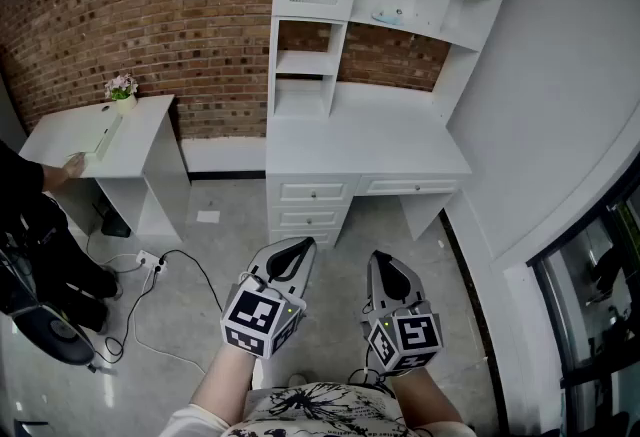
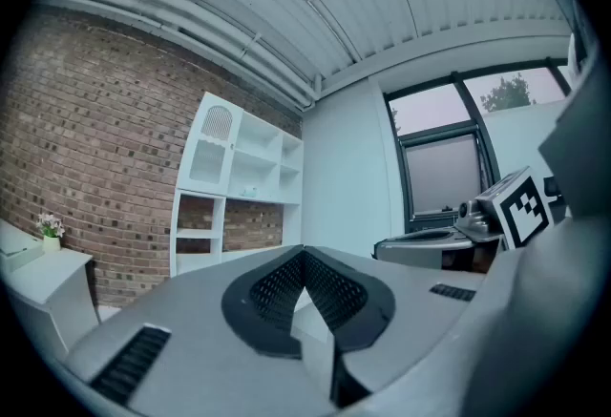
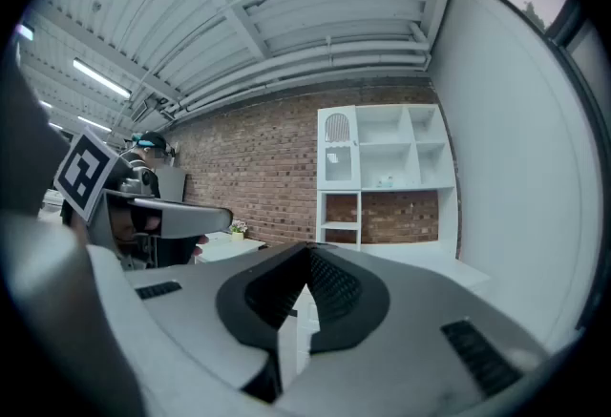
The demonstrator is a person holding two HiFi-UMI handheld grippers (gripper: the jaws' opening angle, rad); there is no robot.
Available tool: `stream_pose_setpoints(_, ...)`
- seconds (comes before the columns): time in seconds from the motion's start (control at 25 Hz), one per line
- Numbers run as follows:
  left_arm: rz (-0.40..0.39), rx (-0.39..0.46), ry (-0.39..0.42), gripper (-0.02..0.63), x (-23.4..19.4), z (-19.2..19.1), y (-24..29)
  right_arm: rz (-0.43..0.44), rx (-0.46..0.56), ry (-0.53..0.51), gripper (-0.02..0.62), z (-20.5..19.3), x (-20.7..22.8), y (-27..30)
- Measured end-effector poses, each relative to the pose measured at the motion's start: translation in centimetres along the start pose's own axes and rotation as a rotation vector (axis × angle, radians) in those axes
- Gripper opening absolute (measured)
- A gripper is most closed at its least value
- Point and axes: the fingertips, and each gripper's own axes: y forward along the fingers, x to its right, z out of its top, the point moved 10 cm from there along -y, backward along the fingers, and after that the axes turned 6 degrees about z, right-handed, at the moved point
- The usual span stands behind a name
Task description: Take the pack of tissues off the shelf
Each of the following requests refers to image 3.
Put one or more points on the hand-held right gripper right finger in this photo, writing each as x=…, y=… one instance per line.
x=410, y=310

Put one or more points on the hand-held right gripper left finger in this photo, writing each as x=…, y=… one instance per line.
x=191, y=310

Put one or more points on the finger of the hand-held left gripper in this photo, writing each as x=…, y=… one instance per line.
x=195, y=220

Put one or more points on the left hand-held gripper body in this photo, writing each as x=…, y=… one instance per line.
x=83, y=176

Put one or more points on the pale plastic packet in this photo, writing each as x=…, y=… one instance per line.
x=385, y=181

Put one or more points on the white shelf cabinet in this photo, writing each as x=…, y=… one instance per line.
x=363, y=148

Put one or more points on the person's left forearm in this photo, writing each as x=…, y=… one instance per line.
x=28, y=143

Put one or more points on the potted pink flowers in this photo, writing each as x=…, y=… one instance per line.
x=238, y=229

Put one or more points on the grey partition panel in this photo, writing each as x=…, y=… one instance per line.
x=173, y=183

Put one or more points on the small white side table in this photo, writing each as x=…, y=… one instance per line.
x=229, y=249

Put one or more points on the rectangular ceiling light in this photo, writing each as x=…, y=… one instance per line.
x=101, y=78
x=94, y=123
x=26, y=31

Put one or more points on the white fluted glass cabinet door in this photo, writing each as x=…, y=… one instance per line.
x=340, y=145

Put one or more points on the white ceiling pipe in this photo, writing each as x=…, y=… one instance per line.
x=305, y=64

